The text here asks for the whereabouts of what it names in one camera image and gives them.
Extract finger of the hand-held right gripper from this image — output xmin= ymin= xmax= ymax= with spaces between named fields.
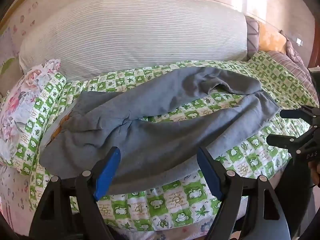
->
xmin=279 ymin=105 xmax=320 ymax=126
xmin=266 ymin=126 xmax=316 ymax=154

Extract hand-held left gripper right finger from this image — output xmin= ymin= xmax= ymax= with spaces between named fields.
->
xmin=197 ymin=147 xmax=292 ymax=240

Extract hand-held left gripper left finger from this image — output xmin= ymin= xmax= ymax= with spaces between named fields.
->
xmin=29 ymin=146 xmax=122 ymax=240

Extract grey pants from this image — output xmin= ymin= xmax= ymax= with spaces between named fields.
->
xmin=39 ymin=66 xmax=280 ymax=195

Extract person's right forearm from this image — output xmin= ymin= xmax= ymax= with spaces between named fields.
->
xmin=282 ymin=159 xmax=318 ymax=238

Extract person's right hand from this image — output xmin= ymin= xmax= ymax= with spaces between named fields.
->
xmin=309 ymin=160 xmax=320 ymax=182

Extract green patterned quilt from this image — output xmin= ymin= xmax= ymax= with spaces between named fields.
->
xmin=15 ymin=51 xmax=319 ymax=232

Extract plaid blanket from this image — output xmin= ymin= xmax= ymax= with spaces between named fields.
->
xmin=267 ymin=50 xmax=313 ymax=83

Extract purple geometric pillow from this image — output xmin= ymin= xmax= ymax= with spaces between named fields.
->
xmin=245 ymin=15 xmax=261 ymax=60
xmin=286 ymin=39 xmax=305 ymax=64

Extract pink printed bed sheet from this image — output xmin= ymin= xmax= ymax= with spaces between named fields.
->
xmin=0 ymin=165 xmax=215 ymax=240

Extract pink floral pillow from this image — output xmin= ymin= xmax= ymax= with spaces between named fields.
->
xmin=0 ymin=59 xmax=62 ymax=167

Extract white striped duvet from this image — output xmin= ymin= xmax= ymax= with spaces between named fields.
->
xmin=19 ymin=0 xmax=248 ymax=80

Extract pale printed cloth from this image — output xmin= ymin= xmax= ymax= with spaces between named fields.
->
xmin=0 ymin=0 xmax=42 ymax=80

